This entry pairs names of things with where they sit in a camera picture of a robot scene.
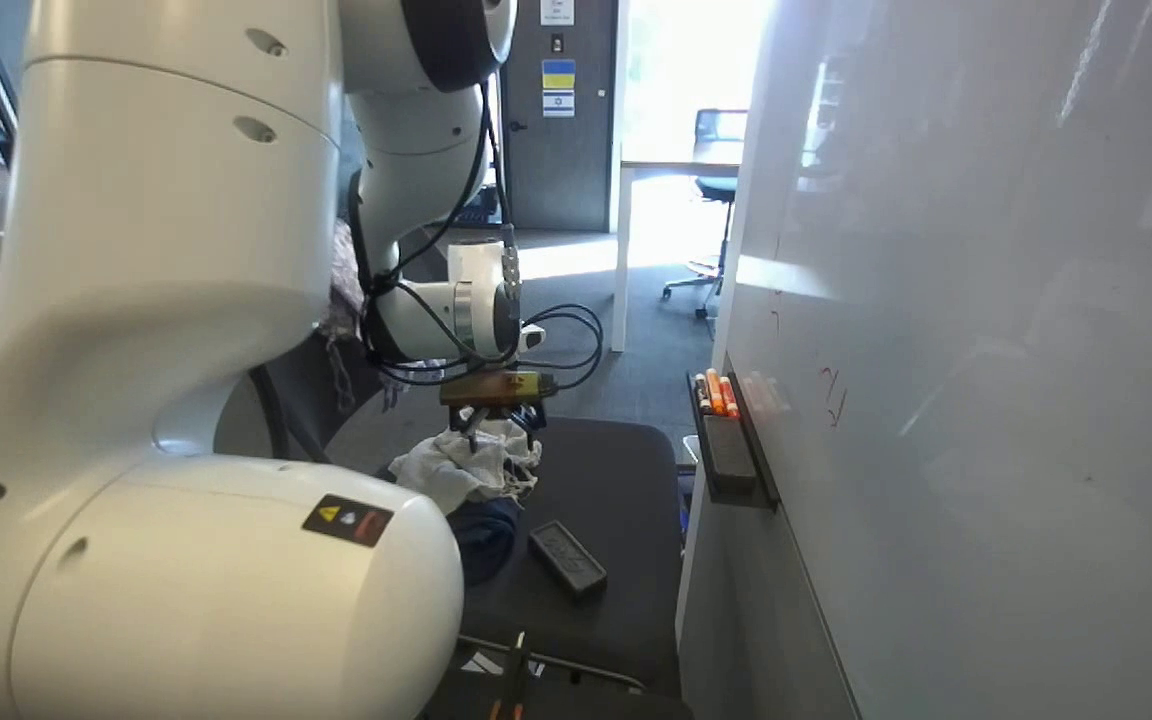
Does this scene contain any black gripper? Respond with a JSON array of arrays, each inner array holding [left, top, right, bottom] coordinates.
[[442, 398, 553, 453]]

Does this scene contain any cream white cloth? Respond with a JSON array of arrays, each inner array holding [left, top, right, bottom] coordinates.
[[384, 411, 549, 516]]

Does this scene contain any dark blue clothing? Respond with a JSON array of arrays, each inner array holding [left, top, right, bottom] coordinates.
[[447, 492, 529, 590]]

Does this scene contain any blue office chair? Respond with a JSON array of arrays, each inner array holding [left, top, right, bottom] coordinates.
[[656, 104, 751, 324]]

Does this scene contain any whiteboard eraser block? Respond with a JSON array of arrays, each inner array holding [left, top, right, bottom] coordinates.
[[529, 516, 610, 595]]

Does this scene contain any white table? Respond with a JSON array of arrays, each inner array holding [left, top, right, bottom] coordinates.
[[607, 152, 746, 361]]

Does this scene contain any black marker tray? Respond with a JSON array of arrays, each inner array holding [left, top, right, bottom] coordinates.
[[687, 370, 783, 516]]

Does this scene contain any thin metal rod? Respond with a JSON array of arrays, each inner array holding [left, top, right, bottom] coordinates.
[[469, 635, 649, 691]]

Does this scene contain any dark grey door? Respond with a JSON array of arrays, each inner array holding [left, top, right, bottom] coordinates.
[[499, 0, 622, 235]]

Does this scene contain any blue yellow door sign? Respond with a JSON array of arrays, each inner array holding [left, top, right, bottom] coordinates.
[[539, 55, 579, 121]]

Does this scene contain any large whiteboard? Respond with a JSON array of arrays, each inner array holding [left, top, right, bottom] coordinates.
[[711, 0, 1152, 720]]

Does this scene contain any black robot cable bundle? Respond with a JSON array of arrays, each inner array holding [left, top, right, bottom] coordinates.
[[358, 75, 607, 398]]

